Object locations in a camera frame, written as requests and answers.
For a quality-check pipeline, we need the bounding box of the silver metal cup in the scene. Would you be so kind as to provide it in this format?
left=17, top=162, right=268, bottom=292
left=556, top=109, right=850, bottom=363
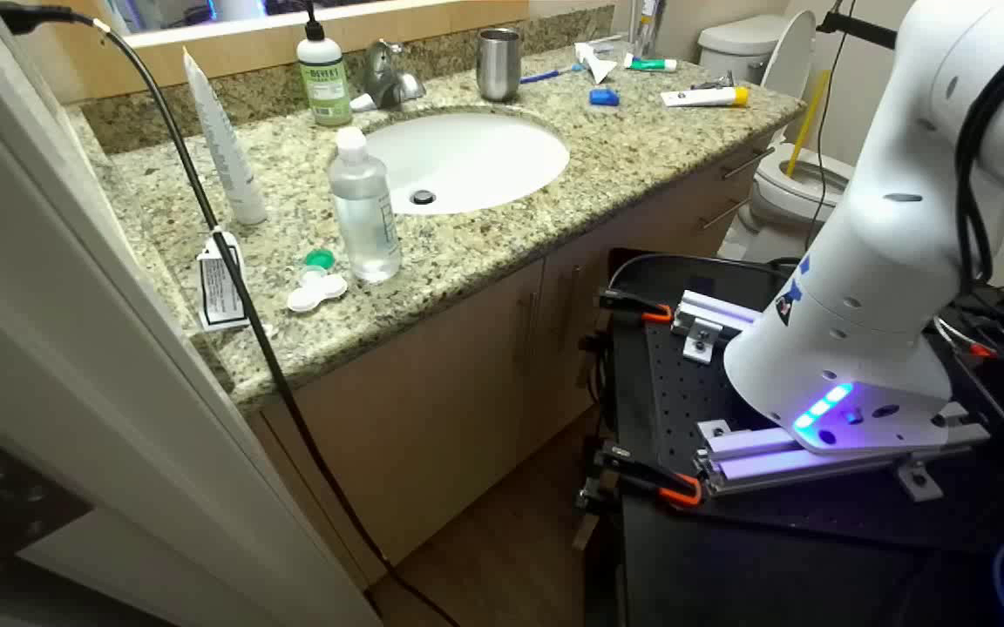
left=474, top=23, right=527, bottom=105

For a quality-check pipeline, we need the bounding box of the white oval sink basin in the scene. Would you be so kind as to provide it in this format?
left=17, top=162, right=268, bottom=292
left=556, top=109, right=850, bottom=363
left=361, top=109, right=573, bottom=218

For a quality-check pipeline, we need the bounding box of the tan wooden vanity cabinet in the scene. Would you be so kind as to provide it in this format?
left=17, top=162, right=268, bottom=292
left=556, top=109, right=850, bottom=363
left=247, top=117, right=786, bottom=588

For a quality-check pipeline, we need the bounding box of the orange black clamp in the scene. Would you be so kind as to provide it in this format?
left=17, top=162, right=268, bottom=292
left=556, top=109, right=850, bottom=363
left=596, top=285, right=677, bottom=327
left=592, top=447, right=707, bottom=515

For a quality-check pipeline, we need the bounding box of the clear plastic bottle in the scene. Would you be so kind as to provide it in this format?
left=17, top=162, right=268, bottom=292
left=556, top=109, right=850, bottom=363
left=323, top=122, right=405, bottom=288

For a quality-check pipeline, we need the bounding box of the chrome faucet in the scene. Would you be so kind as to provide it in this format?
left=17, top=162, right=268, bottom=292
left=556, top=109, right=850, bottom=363
left=349, top=38, right=426, bottom=116

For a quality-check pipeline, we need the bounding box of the green soap pump bottle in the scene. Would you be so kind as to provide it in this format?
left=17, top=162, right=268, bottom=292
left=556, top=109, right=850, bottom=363
left=292, top=0, right=357, bottom=131

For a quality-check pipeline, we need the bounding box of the green white toothpaste tube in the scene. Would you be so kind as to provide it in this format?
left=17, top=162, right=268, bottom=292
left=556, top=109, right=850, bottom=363
left=626, top=51, right=682, bottom=76

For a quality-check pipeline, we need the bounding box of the white tube yellow cap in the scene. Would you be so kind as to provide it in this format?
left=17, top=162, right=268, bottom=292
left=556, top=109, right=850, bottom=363
left=659, top=84, right=752, bottom=112

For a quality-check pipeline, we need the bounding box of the white toilet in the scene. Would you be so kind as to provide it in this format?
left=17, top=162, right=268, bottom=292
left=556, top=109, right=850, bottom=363
left=693, top=5, right=866, bottom=263

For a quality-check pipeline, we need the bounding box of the tall white tube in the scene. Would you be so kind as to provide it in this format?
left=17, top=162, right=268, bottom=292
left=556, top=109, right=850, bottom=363
left=178, top=45, right=273, bottom=228

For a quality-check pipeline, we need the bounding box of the black robot cart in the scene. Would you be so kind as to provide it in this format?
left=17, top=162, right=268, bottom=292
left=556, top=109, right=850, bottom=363
left=580, top=242, right=1004, bottom=627

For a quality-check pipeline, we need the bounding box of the wood framed mirror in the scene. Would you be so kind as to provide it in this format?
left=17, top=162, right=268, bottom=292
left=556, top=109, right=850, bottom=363
left=94, top=0, right=535, bottom=76

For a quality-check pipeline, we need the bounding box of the yellow stick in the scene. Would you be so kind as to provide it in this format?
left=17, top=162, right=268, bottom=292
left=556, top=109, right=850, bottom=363
left=786, top=66, right=838, bottom=181

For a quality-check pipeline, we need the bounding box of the short aluminium rail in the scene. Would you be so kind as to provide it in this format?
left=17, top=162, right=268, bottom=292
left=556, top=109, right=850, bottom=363
left=674, top=288, right=761, bottom=367

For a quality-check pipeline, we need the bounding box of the long black camera cable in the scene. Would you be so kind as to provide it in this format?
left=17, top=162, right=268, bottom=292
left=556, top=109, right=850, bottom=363
left=0, top=0, right=461, bottom=627

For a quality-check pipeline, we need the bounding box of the long aluminium rail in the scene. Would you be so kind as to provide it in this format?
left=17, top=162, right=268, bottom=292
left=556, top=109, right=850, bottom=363
left=689, top=398, right=993, bottom=504

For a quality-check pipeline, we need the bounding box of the white door frame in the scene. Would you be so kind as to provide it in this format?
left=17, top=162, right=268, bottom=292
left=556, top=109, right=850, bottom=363
left=0, top=0, right=385, bottom=627

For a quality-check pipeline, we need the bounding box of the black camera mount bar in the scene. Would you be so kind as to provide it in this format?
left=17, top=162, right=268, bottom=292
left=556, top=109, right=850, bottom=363
left=811, top=5, right=901, bottom=51

